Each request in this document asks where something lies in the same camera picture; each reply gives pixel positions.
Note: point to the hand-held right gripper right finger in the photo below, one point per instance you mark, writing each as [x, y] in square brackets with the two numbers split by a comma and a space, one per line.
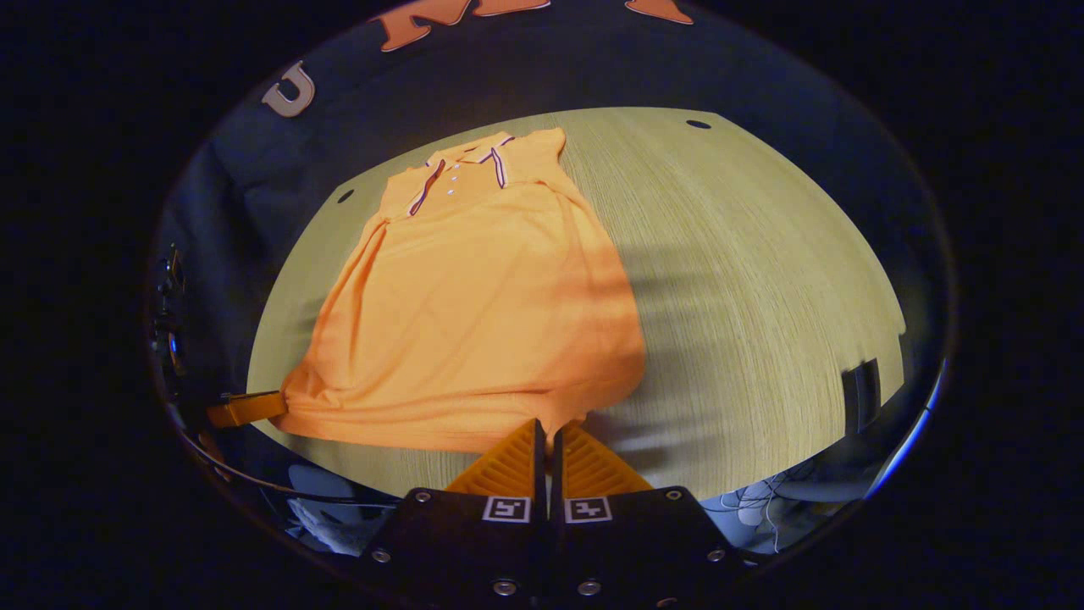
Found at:
[635, 542]

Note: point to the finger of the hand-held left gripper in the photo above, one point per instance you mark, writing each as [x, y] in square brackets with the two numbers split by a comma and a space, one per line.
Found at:
[250, 408]

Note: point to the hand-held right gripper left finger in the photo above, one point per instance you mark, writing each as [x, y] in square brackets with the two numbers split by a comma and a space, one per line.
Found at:
[474, 542]

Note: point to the orange T-shirt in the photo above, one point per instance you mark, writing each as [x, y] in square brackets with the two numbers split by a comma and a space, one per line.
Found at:
[474, 322]

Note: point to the black rectangular block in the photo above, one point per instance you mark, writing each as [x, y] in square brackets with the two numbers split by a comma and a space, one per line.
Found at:
[861, 398]

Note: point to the black backdrop cloth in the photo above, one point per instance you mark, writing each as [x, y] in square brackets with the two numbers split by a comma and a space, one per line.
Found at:
[593, 68]

